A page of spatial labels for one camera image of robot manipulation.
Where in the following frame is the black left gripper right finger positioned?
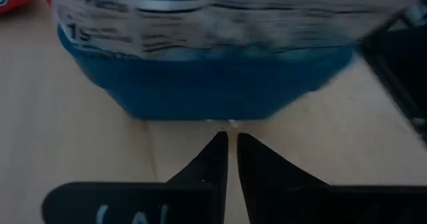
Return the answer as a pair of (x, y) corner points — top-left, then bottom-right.
(236, 132), (427, 224)

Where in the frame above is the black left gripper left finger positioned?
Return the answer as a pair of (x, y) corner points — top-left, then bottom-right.
(41, 131), (230, 224)

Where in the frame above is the teal plastic bin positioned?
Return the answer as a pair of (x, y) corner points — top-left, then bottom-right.
(57, 25), (354, 121)

